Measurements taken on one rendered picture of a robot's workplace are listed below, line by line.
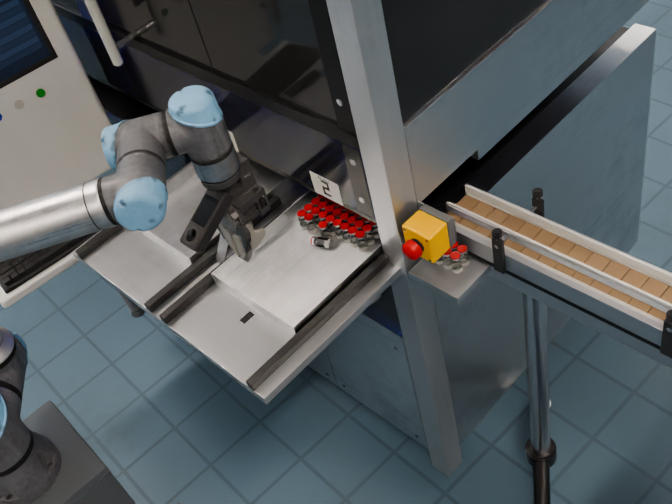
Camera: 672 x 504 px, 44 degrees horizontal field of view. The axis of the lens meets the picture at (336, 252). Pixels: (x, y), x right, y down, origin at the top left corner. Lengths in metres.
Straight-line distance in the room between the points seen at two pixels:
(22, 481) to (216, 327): 0.47
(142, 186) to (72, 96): 1.06
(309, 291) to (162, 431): 1.15
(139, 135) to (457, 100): 0.64
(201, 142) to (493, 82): 0.66
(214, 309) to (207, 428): 0.98
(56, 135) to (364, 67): 1.10
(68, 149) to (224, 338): 0.82
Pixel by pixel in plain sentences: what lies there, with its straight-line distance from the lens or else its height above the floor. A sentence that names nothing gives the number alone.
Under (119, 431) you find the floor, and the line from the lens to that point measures 2.82.
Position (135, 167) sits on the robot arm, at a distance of 1.26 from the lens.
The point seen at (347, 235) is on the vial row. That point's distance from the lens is 1.78.
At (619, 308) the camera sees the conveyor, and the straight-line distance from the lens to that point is 1.56.
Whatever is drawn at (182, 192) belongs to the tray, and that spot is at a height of 0.88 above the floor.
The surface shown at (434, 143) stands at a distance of 1.62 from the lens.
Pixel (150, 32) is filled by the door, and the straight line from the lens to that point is 1.98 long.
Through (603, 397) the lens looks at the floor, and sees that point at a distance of 2.57.
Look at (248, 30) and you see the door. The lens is 1.63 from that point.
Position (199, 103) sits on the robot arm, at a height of 1.45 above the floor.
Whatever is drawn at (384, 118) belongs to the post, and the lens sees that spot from 1.47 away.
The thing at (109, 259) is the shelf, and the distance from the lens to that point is 1.99.
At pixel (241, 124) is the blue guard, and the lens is 1.86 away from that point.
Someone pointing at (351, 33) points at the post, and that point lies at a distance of 1.37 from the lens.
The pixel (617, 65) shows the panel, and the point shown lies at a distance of 2.21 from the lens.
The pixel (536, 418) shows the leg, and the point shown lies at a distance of 2.15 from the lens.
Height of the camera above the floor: 2.14
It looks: 45 degrees down
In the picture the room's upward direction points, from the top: 16 degrees counter-clockwise
